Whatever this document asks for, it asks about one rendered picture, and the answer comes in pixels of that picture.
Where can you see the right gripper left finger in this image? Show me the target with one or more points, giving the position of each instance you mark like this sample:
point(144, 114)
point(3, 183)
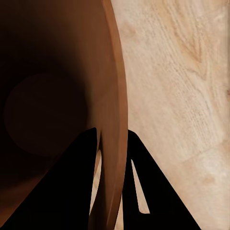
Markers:
point(62, 198)

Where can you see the trash can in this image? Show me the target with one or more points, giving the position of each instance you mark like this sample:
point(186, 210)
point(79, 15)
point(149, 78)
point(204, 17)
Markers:
point(62, 72)

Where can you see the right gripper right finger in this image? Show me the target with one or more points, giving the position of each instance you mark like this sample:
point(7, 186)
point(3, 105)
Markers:
point(167, 210)

